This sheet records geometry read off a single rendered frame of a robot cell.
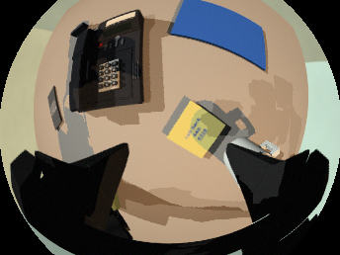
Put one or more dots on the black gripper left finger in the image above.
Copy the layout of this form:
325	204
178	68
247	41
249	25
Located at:
92	182

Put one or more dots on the beige phone keypad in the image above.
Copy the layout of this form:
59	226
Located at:
109	75

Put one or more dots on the blue flat rectangular panel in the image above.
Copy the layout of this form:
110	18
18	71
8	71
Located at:
209	23

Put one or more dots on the dark coffee mug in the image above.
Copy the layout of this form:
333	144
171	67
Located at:
245	142

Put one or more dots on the yellow sticky note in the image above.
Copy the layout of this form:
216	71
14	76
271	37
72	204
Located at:
196	129

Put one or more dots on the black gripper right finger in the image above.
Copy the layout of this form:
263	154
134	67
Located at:
261	178

